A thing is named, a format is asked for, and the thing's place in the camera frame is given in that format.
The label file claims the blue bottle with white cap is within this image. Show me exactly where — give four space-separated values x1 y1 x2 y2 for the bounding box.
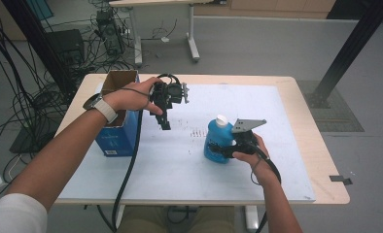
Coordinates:
203 115 236 165

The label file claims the blue cardboard box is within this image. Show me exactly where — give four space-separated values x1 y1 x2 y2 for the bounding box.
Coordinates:
94 69 141 158

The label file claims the thin black wrist cord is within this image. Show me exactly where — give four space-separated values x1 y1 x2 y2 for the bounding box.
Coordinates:
121 86 152 110
250 158 261 186

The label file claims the thick black left gripper cable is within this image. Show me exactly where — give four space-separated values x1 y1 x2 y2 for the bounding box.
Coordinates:
111 110 144 233

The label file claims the tangle of black floor cables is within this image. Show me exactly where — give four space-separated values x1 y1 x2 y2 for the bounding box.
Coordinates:
0 0 139 198

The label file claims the light wooden table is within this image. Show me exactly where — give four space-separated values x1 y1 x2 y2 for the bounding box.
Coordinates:
54 73 351 233

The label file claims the short black looped cable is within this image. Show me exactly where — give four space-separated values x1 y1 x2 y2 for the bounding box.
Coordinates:
156 73 182 86

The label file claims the person's left hand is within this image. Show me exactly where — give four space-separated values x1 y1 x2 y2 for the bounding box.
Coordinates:
103 77 164 117

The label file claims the thick black right gripper cable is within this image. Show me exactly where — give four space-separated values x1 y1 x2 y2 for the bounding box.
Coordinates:
253 145 283 233

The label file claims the grey floor grid mat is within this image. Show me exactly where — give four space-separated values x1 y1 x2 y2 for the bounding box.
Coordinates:
296 80 365 133

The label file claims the black metal stand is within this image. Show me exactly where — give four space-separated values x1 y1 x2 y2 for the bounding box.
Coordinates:
1 0 77 98
309 0 383 110

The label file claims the black tape piece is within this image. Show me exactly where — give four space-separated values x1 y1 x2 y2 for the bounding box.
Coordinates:
329 175 354 186

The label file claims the person's right hand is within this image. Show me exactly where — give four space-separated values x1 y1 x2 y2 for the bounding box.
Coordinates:
232 133 280 186

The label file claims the person's white sleeve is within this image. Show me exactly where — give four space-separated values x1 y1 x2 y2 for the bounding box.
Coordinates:
0 193 48 233

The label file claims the black computer tower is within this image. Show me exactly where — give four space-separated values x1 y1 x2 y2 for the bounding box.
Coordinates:
95 9 125 56

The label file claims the white table mat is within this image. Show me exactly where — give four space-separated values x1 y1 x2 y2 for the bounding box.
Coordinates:
57 83 316 203

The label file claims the wristwatch with white band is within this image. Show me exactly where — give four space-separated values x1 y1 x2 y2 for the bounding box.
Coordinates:
82 92 119 124

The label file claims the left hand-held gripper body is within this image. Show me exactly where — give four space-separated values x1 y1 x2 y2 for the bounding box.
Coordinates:
150 81 190 118

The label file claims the black box on floor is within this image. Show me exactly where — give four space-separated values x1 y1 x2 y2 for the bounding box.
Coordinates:
47 28 86 66

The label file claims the thick black gripper cable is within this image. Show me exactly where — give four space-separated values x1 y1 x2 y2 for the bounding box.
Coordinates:
111 110 144 233
253 145 283 233

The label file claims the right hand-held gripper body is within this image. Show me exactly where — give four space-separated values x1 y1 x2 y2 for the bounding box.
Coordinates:
231 118 267 155

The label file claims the white background desk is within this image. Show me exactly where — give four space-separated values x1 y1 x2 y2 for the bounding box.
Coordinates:
108 0 227 65

